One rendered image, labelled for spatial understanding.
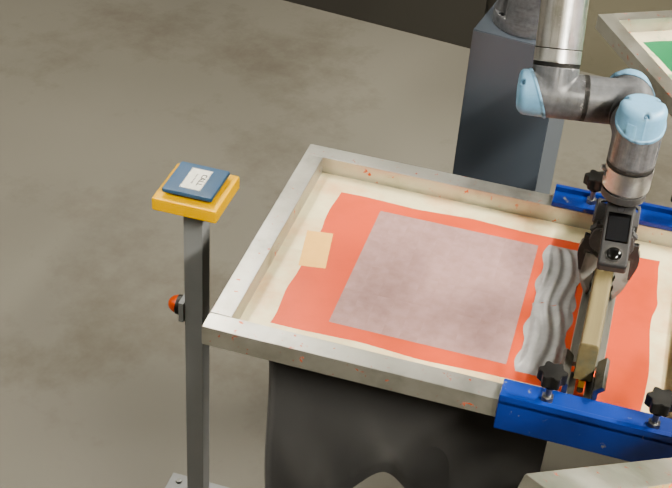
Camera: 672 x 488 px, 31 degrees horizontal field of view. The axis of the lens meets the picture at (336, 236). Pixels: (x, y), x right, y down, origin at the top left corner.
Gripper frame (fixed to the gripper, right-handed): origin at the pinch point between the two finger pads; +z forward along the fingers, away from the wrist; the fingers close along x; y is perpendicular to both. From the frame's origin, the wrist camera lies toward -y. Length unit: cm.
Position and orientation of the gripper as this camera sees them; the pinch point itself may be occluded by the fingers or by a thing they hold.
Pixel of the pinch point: (599, 292)
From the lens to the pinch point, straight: 210.7
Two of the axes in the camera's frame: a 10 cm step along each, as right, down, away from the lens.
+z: -0.6, 8.0, 6.0
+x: -9.6, -2.2, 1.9
